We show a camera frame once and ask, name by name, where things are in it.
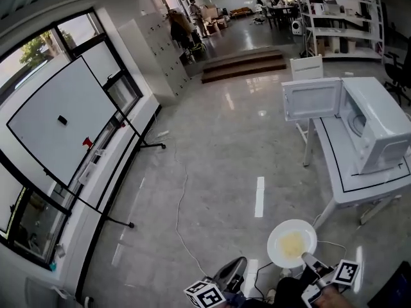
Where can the red whiteboard magnet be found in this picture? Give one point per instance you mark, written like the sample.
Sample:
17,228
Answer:
87,142

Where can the black whiteboard eraser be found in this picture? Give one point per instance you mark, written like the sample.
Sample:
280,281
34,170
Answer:
62,119

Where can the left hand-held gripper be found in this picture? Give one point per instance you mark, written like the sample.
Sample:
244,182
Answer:
205,295

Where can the brown sofa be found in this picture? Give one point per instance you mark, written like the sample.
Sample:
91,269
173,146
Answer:
241,11

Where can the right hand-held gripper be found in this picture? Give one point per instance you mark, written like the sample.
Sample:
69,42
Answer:
345,273

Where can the white microwave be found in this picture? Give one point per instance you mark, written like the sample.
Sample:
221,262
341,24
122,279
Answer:
372,107

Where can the white shelving unit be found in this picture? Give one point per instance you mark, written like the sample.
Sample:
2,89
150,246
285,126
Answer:
340,18

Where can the round white appliance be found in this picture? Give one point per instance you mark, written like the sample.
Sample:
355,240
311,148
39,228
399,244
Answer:
296,25

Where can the white locker cabinet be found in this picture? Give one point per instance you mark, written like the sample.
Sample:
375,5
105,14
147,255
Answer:
163,50

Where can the white table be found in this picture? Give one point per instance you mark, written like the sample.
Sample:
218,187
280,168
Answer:
359,178

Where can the person's right forearm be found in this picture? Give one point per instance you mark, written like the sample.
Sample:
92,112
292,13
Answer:
334,300

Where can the cardboard boxes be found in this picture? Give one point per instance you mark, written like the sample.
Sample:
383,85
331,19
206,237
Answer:
213,18

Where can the white plate of food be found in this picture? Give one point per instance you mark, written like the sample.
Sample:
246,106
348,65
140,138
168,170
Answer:
290,236

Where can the black-framed window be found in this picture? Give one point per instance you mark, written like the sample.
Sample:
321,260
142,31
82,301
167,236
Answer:
64,59

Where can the person's leg in black trousers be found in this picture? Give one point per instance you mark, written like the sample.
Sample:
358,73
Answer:
287,292

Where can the whiteboard on black rolling stand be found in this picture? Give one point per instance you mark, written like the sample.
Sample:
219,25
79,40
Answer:
64,120

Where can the brown wooden steps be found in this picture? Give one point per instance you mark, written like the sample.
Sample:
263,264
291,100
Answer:
244,64

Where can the black office chair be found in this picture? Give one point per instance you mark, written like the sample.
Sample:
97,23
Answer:
396,72

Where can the dark dining table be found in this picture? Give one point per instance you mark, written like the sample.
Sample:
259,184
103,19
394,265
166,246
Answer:
282,11

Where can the white chair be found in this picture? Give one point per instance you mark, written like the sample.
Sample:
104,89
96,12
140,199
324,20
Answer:
306,67

